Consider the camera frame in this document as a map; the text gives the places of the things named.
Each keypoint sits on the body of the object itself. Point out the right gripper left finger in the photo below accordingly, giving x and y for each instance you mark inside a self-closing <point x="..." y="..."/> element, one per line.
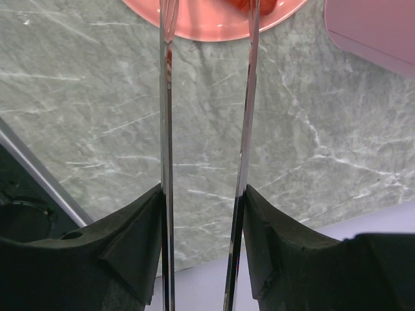
<point x="108" y="265"/>

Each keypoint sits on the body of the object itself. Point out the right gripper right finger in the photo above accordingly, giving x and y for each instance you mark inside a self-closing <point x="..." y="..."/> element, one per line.
<point x="293" y="267"/>

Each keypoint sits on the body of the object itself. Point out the metal food tongs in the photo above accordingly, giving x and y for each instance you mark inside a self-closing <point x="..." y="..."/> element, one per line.
<point x="168" y="20"/>

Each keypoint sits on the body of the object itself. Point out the red sausage toy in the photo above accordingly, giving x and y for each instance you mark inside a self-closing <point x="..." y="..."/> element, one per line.
<point x="266" y="7"/>

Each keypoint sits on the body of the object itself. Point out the tall pink container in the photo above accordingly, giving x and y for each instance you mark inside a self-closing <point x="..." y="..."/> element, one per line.
<point x="379" y="31"/>

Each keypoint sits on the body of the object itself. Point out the pink and white plate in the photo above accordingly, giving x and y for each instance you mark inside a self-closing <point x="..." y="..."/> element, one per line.
<point x="215" y="21"/>

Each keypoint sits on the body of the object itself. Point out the aluminium frame rail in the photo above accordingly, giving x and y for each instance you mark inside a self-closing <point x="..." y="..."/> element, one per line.
<point x="41" y="176"/>

